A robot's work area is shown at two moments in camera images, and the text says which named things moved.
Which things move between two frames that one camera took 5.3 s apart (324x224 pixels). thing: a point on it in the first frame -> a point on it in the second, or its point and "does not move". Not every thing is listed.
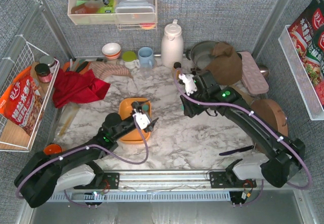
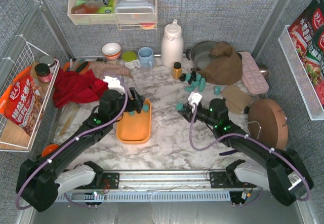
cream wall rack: (129, 7) does not move
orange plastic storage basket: (125, 109) does not move
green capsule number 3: (145, 107) does not move
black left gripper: (138, 111) -> (133, 100)
